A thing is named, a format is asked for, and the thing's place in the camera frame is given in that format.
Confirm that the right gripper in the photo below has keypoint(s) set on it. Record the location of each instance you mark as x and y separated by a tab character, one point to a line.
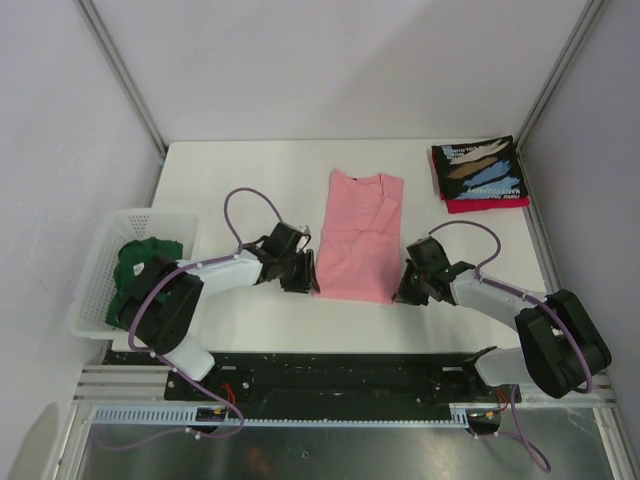
405	294

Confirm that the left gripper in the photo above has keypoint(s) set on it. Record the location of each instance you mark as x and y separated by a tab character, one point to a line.
307	281

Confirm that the pink t shirt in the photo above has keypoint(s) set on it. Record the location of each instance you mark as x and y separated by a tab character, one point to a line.
359	256

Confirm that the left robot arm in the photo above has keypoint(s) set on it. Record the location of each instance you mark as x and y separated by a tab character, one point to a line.
160	305

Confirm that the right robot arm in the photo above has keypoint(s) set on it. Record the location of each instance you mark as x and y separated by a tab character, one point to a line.
559	350

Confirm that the green t shirt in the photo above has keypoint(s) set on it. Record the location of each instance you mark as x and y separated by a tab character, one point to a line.
131	262

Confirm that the white perforated plastic basket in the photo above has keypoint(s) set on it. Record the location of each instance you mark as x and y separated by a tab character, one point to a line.
87	314

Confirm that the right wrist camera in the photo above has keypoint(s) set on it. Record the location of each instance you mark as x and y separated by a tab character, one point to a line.
427	254

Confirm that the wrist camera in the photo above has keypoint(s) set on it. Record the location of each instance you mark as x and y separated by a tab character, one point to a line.
427	254
285	241

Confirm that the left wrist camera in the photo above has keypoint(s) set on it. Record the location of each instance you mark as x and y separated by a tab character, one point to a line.
285	241

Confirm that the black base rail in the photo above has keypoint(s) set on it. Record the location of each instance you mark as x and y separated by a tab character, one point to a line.
355	384

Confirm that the white cable duct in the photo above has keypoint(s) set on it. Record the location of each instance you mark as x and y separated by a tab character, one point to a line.
451	416

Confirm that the right aluminium frame post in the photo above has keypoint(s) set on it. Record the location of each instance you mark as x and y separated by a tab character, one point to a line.
582	30

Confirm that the aluminium frame post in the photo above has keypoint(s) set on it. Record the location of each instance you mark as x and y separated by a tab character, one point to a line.
582	30
103	39

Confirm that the left aluminium frame post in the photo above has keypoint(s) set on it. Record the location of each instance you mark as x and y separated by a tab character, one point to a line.
103	39

